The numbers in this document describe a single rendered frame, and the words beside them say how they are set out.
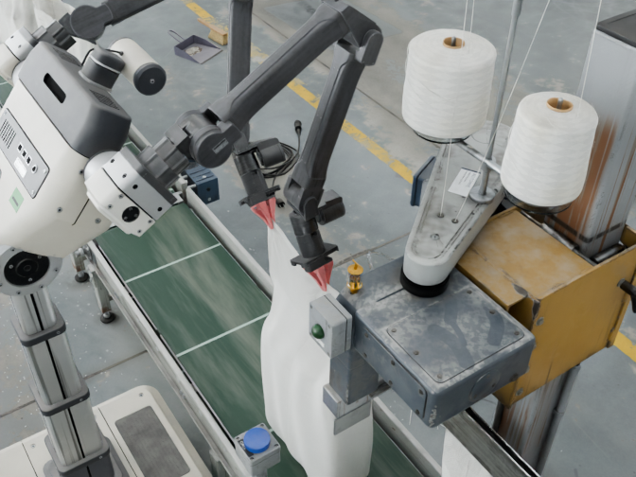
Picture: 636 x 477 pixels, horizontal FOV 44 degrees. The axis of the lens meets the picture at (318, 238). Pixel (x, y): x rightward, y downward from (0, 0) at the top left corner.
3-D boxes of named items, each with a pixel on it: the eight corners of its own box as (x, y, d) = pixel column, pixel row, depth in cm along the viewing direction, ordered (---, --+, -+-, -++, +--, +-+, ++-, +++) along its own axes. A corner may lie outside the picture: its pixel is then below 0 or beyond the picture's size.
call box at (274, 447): (234, 452, 181) (233, 437, 177) (264, 436, 185) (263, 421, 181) (252, 478, 176) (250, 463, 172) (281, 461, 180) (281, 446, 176)
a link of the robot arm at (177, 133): (157, 138, 147) (169, 151, 144) (197, 102, 148) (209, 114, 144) (184, 166, 154) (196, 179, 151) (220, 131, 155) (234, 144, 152)
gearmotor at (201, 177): (160, 176, 349) (155, 149, 340) (189, 166, 356) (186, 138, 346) (190, 211, 331) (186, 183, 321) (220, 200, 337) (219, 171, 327)
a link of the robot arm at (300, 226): (283, 210, 179) (293, 214, 174) (308, 199, 181) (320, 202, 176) (291, 238, 181) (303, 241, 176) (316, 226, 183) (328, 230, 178)
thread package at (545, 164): (481, 178, 139) (496, 95, 128) (538, 153, 145) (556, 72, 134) (541, 221, 130) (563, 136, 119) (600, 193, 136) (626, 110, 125)
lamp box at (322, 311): (309, 334, 148) (309, 301, 142) (327, 325, 150) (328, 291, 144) (330, 360, 143) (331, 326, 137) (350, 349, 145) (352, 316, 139)
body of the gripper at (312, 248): (341, 252, 181) (331, 222, 179) (307, 271, 176) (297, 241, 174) (325, 249, 187) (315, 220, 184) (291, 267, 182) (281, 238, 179)
